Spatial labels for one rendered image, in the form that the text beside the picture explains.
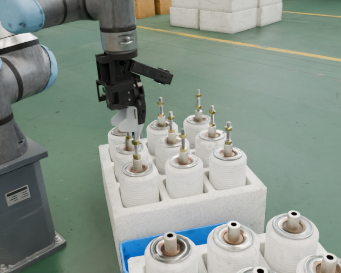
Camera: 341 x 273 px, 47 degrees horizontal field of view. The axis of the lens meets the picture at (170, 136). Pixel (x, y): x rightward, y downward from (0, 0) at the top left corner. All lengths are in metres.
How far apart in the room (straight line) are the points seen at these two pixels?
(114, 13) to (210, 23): 3.10
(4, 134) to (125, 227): 0.36
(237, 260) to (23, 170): 0.56
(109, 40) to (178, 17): 3.37
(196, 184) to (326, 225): 0.43
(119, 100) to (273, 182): 0.72
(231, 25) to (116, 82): 2.95
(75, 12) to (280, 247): 0.60
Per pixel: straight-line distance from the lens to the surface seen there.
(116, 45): 0.82
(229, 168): 0.99
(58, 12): 0.81
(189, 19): 4.08
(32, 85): 1.03
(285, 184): 1.39
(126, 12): 0.81
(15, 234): 1.09
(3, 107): 0.98
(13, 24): 0.77
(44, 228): 1.12
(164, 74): 0.89
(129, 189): 0.96
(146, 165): 0.98
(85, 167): 1.53
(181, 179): 0.97
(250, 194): 1.02
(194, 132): 1.19
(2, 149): 0.99
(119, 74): 0.85
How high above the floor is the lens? 0.74
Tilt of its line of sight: 26 degrees down
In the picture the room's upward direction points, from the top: 3 degrees counter-clockwise
